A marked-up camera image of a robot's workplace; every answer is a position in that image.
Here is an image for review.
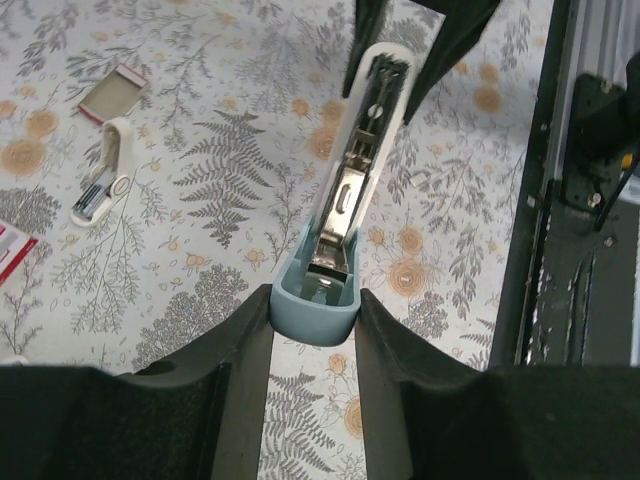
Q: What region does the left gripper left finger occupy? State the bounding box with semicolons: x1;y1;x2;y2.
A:
1;285;273;479

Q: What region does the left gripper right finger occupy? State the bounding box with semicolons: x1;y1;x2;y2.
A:
357;290;639;479

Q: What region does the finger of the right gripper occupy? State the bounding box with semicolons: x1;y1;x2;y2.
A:
403;0;500;125
342;0;388;98

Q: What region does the light blue stapler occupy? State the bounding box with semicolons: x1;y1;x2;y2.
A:
269;42;416;347

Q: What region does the small white stapler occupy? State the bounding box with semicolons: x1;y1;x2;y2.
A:
70;117;135;227

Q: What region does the staple strip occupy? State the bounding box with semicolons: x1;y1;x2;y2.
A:
78;63;150;125

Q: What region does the floral table mat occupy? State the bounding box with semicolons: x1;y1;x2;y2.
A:
1;1;552;374

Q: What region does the red staple box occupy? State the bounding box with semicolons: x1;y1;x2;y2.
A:
0;221;39;285

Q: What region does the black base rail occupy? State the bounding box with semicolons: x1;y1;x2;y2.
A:
488;1;639;367

